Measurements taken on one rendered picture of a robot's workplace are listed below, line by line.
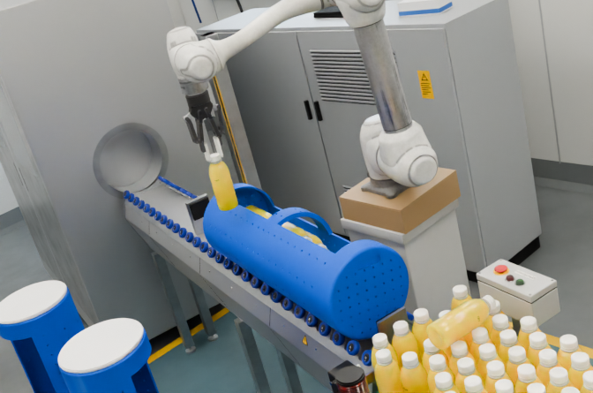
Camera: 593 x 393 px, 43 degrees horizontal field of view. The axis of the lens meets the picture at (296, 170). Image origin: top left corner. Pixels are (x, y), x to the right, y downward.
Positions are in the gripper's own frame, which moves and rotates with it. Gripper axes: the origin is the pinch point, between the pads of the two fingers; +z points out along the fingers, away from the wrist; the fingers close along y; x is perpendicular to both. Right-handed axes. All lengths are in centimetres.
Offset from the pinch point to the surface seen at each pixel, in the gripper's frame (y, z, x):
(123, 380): 56, 52, 19
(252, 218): -3.9, 25.3, 8.7
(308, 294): 3, 35, 51
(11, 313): 75, 45, -46
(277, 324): 2, 60, 19
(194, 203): -9, 40, -61
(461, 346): -9, 36, 102
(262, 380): -5, 115, -31
